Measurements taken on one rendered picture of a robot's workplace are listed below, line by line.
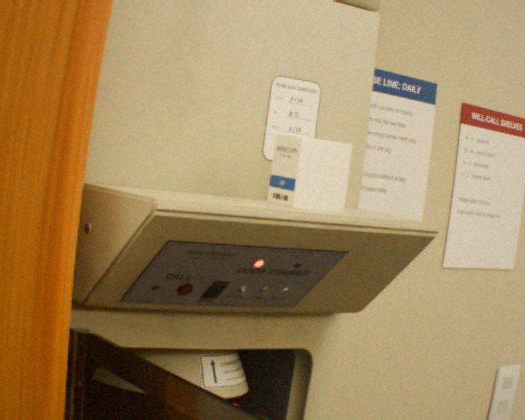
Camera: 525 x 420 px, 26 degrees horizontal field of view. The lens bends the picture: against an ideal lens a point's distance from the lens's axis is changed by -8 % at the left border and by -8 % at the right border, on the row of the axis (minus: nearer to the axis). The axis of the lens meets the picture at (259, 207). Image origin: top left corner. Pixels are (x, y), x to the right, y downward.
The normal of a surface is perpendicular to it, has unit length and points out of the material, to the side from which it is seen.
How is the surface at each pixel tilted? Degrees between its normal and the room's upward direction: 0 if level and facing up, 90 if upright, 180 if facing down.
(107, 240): 90
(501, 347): 90
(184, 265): 135
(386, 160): 90
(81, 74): 90
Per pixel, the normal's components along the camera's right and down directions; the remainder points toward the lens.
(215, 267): 0.35, 0.79
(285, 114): 0.62, 0.12
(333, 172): 0.43, 0.11
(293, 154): -0.90, -0.10
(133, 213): -0.77, -0.07
